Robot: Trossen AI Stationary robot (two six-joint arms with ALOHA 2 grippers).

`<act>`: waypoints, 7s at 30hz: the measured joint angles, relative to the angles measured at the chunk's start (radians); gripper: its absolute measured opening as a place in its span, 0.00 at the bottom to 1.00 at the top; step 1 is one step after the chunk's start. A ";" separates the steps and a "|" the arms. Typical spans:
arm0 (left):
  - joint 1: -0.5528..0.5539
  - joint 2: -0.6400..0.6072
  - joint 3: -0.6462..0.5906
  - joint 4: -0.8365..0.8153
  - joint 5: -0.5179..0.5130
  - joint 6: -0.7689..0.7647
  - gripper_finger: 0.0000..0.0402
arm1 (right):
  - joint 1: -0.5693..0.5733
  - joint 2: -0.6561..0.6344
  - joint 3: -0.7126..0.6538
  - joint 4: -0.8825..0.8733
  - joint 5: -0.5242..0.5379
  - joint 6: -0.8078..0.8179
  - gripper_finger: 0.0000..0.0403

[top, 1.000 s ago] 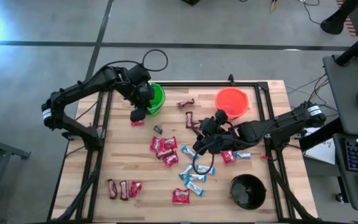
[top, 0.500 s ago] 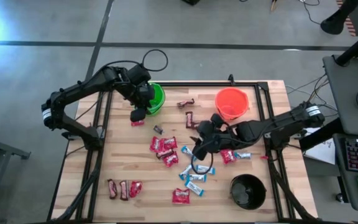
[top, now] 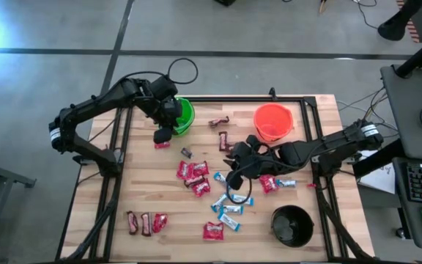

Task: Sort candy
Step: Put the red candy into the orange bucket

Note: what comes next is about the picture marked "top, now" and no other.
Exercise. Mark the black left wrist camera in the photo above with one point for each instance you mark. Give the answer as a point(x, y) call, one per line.
point(162, 135)

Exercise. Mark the black plastic bucket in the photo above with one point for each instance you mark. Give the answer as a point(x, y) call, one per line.
point(291, 227)

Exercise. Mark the black stand foot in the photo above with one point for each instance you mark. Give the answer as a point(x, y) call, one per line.
point(394, 27)

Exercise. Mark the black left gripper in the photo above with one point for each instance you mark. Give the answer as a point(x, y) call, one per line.
point(169, 110)

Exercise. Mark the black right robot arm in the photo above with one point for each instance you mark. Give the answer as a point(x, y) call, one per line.
point(335, 141)

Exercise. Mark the grey keyboard desk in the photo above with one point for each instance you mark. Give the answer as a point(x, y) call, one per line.
point(412, 227)

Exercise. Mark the black stand pole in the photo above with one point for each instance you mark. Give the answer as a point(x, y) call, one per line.
point(421, 55)

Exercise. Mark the grey side desk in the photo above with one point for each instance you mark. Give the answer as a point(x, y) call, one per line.
point(405, 110)

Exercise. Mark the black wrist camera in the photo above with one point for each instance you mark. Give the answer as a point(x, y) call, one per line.
point(162, 135)
point(235, 180)

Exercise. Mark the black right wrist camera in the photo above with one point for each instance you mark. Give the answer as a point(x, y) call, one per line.
point(235, 180)

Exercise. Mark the small dark candy wrapper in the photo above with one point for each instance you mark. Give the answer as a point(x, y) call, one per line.
point(186, 153)

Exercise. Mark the green plastic bucket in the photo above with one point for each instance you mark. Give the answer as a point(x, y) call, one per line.
point(187, 117)

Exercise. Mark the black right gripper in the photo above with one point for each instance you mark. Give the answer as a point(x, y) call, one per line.
point(255, 159)

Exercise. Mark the brown Snickers candy bar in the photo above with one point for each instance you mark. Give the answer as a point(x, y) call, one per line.
point(223, 141)
point(146, 224)
point(132, 223)
point(193, 181)
point(218, 121)

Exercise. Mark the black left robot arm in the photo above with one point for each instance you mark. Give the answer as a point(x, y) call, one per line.
point(86, 106)

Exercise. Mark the black diagonal stand bar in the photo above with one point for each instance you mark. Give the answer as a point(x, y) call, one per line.
point(379, 158)

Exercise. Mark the orange jack-o'-lantern bucket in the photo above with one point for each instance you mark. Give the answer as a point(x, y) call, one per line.
point(273, 121)

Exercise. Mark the black aluminium table frame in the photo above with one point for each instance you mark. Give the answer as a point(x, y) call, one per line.
point(233, 99)

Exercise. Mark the white paper sheet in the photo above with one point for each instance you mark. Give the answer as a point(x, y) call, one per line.
point(379, 179)

